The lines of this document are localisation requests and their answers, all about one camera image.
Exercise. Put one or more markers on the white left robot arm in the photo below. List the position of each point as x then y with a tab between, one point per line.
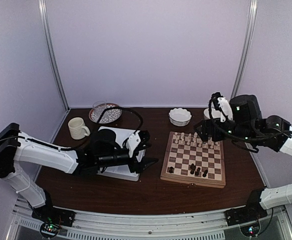
102	151

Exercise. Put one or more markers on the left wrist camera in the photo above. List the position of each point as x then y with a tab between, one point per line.
137	141

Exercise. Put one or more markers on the clear drinking glass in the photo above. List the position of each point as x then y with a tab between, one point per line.
98	108

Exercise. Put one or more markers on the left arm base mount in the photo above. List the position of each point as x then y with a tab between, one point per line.
52	215

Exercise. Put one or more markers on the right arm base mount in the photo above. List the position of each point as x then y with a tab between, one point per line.
252	211

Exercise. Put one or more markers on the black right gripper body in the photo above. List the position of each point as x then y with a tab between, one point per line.
217	134

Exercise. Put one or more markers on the dark rook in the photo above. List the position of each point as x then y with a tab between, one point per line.
171	169

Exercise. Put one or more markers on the wooden chessboard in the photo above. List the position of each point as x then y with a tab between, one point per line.
181	156

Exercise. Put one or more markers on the patterned ceramic plate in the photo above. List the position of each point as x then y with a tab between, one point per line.
109	116

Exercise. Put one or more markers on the aluminium frame post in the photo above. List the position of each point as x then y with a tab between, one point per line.
51	53
250	28

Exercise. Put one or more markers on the white queen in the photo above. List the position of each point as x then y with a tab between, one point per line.
195	137

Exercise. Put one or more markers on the white scalloped bowl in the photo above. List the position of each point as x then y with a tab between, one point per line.
179	117

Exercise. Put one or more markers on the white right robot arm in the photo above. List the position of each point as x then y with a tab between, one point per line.
240	120

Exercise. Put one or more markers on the aluminium front rail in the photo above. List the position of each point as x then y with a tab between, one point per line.
211	225

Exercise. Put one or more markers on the cream round bowl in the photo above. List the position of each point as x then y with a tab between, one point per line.
206	114

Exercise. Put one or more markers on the dark chess piece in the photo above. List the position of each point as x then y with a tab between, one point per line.
192	169

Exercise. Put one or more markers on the right aluminium frame post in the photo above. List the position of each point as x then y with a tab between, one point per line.
250	28

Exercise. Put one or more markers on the dark pawn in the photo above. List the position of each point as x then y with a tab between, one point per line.
197	172

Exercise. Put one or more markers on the cream ribbed mug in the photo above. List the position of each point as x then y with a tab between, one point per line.
77	128

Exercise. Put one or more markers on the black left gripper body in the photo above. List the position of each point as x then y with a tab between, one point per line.
104	161

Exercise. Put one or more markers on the left aluminium frame post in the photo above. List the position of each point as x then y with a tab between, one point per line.
51	53

